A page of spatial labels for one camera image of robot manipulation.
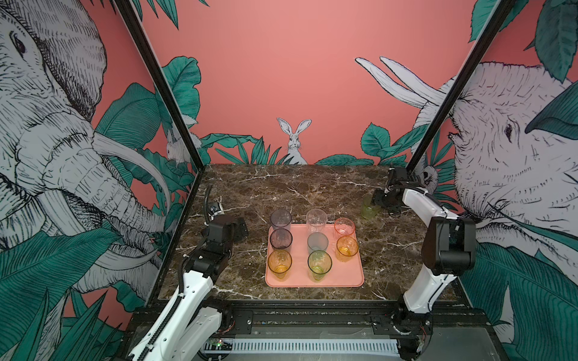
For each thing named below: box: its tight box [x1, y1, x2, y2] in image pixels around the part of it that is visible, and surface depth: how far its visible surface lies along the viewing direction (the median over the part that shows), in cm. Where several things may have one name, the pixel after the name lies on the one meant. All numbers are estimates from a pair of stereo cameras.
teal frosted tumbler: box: [307, 231, 329, 255], surface depth 85 cm
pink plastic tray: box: [264, 223, 366, 288], surface depth 85 cm
